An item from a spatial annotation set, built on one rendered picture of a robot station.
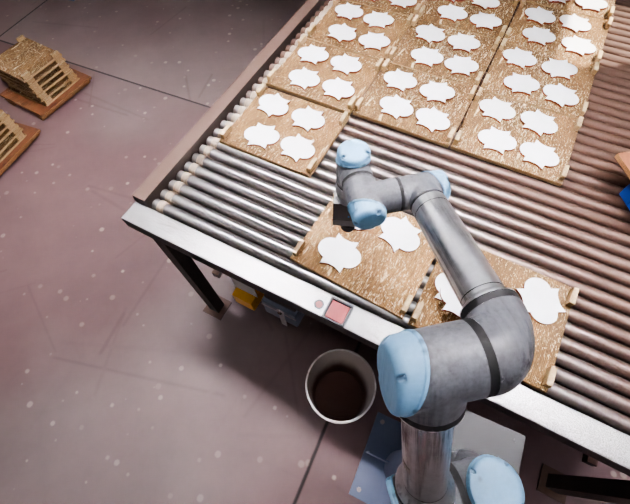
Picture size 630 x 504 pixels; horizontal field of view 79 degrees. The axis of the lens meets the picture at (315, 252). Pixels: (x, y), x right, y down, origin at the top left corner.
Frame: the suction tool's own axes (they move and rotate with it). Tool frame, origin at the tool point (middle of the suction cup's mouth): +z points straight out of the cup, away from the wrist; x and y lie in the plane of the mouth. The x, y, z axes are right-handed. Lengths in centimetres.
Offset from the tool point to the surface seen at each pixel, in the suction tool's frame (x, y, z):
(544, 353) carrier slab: 27, -59, 18
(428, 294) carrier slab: 11.6, -26.6, 18.3
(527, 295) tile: 10, -56, 17
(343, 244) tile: -3.2, 1.0, 17.2
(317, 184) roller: -29.6, 12.6, 20.3
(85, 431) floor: 62, 122, 112
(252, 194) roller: -23.0, 36.2, 20.2
